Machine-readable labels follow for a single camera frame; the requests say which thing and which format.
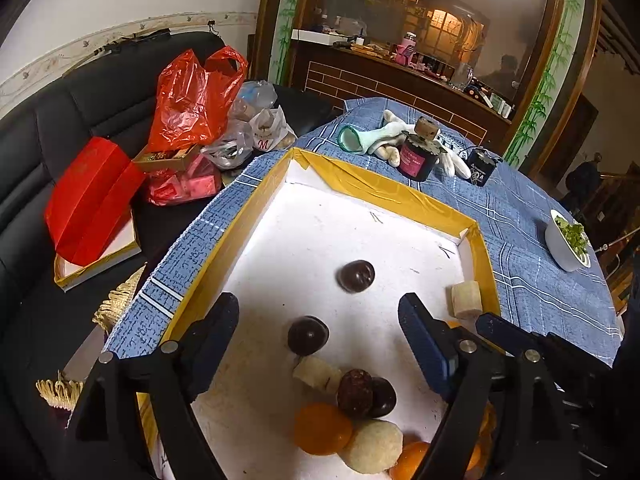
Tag dark chestnut front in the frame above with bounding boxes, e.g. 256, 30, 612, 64
336, 260, 375, 294

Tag orange mandarin right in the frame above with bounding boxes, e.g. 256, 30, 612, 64
388, 441, 430, 480

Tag peeled white fruit round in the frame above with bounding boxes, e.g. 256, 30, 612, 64
338, 420, 404, 474

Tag white fruit chunk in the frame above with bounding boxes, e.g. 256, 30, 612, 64
293, 356, 343, 396

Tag dark chestnut in tray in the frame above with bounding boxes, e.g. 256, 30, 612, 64
368, 377, 397, 418

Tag orange mandarin in tray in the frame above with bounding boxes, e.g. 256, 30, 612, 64
292, 402, 354, 456

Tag wooden partition cabinet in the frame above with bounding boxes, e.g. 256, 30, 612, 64
250, 0, 603, 174

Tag red jujube date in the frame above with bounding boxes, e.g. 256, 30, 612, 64
336, 368, 373, 419

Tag red gift box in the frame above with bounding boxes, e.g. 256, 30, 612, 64
44, 136, 145, 266

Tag yellow cardboard tray box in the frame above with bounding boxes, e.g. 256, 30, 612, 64
166, 148, 499, 479

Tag white plastic bags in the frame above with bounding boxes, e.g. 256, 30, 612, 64
201, 80, 297, 171

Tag orange mandarin front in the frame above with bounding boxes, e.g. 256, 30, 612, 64
465, 402, 497, 479

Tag black leather sofa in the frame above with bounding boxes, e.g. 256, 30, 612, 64
0, 30, 336, 480

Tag dark chestnut back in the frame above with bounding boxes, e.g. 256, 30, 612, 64
288, 315, 330, 356

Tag blue plaid tablecloth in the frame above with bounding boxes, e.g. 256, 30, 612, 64
105, 98, 622, 364

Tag white bowl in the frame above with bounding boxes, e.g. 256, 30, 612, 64
544, 209, 591, 272

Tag black jar small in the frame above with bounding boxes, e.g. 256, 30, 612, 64
466, 146, 503, 186

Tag dark chestnut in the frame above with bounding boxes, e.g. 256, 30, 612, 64
368, 377, 397, 418
288, 315, 330, 356
336, 260, 375, 294

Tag dark jar with cork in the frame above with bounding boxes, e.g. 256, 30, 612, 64
398, 116, 442, 182

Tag red plastic bag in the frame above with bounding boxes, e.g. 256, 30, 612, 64
148, 47, 247, 152

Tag mint green glove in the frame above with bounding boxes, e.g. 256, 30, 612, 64
337, 122, 406, 154

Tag person in background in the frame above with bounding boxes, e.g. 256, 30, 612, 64
561, 152, 602, 214

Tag green lettuce leaves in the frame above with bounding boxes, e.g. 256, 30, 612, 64
554, 216, 588, 262

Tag pink bottle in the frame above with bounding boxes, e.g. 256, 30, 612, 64
394, 32, 416, 66

